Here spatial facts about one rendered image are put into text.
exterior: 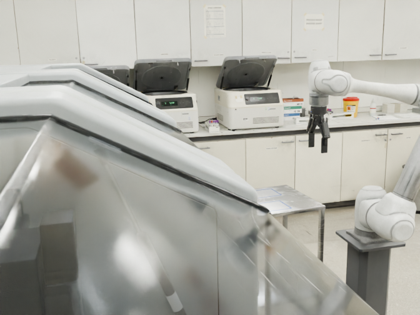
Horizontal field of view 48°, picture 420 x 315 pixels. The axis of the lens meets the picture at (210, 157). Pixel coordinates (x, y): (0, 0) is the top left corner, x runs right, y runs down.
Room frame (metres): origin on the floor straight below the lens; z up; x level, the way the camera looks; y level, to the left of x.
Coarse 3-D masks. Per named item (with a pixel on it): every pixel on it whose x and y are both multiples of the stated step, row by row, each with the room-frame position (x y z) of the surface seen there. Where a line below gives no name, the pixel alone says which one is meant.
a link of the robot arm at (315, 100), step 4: (312, 96) 2.20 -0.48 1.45; (316, 96) 2.19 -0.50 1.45; (320, 96) 2.18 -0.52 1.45; (324, 96) 2.18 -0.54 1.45; (328, 96) 2.21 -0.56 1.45; (312, 100) 2.20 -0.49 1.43; (316, 100) 2.19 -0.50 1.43; (320, 100) 2.18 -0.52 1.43; (324, 100) 2.19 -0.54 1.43; (328, 100) 2.21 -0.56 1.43; (312, 104) 2.20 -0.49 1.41; (316, 104) 2.19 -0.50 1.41; (320, 104) 2.18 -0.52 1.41; (324, 104) 2.19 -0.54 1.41
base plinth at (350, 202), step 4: (352, 200) 4.76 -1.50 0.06; (324, 204) 4.69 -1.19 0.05; (328, 204) 4.70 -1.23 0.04; (332, 204) 4.71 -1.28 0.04; (336, 204) 4.72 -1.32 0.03; (340, 204) 4.73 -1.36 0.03; (344, 204) 4.74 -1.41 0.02; (348, 204) 4.75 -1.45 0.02; (352, 204) 4.76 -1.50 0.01; (328, 208) 4.69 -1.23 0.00
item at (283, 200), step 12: (264, 192) 2.72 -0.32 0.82; (276, 192) 2.72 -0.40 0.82; (288, 192) 2.71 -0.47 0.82; (300, 192) 2.70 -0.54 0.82; (264, 204) 2.50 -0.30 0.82; (276, 204) 2.50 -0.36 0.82; (288, 204) 2.49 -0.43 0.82; (300, 204) 2.49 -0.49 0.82; (312, 204) 2.48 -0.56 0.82; (276, 216) 2.36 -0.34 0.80
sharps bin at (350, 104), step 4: (344, 100) 5.07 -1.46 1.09; (348, 100) 5.04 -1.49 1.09; (352, 100) 5.02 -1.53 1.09; (356, 100) 5.03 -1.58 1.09; (344, 104) 5.08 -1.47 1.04; (348, 104) 5.04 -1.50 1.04; (352, 104) 5.03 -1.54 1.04; (356, 104) 5.04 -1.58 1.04; (344, 108) 5.08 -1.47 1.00; (348, 108) 5.05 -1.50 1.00; (352, 108) 5.03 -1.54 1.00; (356, 108) 5.05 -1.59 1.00; (356, 112) 5.06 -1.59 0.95; (356, 116) 5.07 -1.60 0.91
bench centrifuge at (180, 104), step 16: (144, 64) 4.42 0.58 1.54; (160, 64) 4.46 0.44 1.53; (176, 64) 4.51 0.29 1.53; (144, 80) 4.61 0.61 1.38; (160, 80) 4.66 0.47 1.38; (176, 80) 4.70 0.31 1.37; (160, 96) 4.34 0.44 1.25; (176, 96) 4.37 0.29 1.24; (192, 96) 4.40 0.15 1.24; (176, 112) 4.29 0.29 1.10; (192, 112) 4.33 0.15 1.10; (192, 128) 4.33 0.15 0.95
